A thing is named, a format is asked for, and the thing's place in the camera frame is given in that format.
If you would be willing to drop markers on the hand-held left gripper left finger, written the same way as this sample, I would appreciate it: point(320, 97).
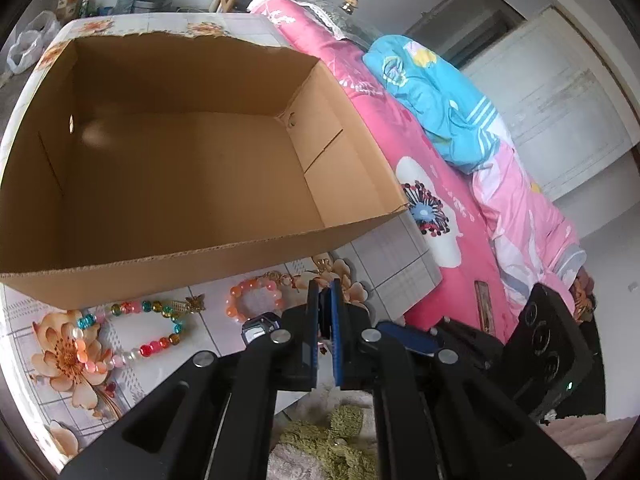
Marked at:
point(315, 335)

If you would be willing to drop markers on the glass jar with gold lid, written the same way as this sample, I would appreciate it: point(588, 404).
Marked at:
point(351, 6)

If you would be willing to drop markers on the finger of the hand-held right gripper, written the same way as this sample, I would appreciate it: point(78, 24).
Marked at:
point(410, 339)
point(260, 325)

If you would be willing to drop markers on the grey lace cloth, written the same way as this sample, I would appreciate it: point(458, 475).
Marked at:
point(325, 17)

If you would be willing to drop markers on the gold butterfly charm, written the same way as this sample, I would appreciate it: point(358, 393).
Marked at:
point(196, 302)

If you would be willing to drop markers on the pink floral quilt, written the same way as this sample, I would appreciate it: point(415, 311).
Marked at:
point(380, 125)

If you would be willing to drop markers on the blue floral blanket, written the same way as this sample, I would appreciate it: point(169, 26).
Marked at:
point(425, 90)

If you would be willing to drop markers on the olive green plush towel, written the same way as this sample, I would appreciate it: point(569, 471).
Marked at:
point(340, 420)

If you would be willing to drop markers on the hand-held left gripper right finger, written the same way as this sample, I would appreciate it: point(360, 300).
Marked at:
point(337, 340)

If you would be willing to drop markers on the white plastic bag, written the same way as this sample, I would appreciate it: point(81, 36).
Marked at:
point(25, 50)

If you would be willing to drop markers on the large brown cardboard box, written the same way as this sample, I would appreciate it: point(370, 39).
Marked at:
point(175, 170)

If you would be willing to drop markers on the grey trash bin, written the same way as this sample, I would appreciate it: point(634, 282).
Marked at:
point(152, 2)

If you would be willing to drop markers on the white wooden cabinet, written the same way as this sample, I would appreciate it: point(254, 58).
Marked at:
point(550, 90)

